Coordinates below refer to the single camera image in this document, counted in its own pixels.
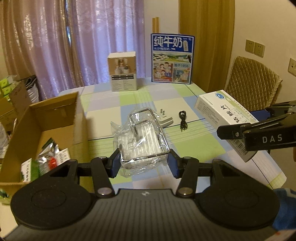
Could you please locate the white power adapter plug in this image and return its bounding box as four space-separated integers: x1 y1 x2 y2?
157 108 174 128

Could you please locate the red candy packet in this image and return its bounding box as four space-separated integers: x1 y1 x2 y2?
48 157 58 170

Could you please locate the blue milk carton box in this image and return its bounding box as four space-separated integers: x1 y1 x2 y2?
151 33 195 84

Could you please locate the green white spray medicine box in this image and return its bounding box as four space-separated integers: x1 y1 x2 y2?
21 158 40 183

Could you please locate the checkered tablecloth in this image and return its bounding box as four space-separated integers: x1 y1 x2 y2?
75 78 287 189

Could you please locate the brown gold curtain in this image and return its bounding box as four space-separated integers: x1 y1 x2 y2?
179 1 235 92

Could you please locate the metal rack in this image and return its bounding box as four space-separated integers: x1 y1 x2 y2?
110 108 170 177

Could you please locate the white product box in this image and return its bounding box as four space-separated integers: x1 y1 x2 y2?
107 51 137 92

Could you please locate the quilted beige chair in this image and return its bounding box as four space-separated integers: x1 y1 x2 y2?
225 56 282 112

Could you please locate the white green tablet box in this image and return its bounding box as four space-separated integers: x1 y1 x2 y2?
194 89 262 163

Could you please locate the wall power socket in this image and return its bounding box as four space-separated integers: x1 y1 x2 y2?
288 58 296 76

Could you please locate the silver green foil packet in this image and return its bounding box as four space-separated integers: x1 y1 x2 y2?
37 138 59 175

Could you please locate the brown cardboard box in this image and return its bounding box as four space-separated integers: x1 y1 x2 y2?
1 92 90 196

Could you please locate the black cable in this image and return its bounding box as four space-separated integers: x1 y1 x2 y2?
178 110 188 132

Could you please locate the purple curtain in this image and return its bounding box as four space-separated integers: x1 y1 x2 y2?
1 1 145 99

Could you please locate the white ointment box green bird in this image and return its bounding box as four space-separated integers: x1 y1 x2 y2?
55 148 71 166

